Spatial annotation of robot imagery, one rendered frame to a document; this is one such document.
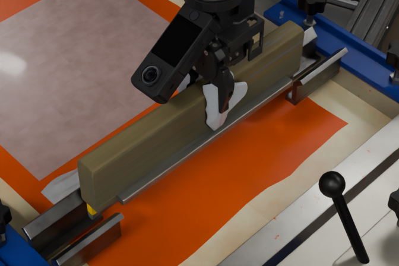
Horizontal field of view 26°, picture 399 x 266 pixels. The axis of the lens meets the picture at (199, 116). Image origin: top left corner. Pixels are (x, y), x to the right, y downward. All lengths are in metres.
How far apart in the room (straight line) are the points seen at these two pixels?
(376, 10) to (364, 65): 1.33
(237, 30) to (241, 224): 0.26
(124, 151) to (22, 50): 0.40
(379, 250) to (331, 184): 0.11
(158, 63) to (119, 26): 0.41
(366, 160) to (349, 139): 0.08
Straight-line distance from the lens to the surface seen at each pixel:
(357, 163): 1.14
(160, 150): 1.04
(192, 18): 0.96
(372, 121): 1.24
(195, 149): 1.07
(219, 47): 0.98
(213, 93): 1.02
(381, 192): 1.05
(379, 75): 1.24
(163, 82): 0.94
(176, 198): 1.13
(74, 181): 1.15
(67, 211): 1.04
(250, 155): 1.17
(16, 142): 1.21
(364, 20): 2.53
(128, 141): 1.00
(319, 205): 1.09
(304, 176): 1.16
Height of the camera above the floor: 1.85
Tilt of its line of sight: 47 degrees down
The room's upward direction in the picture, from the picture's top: straight up
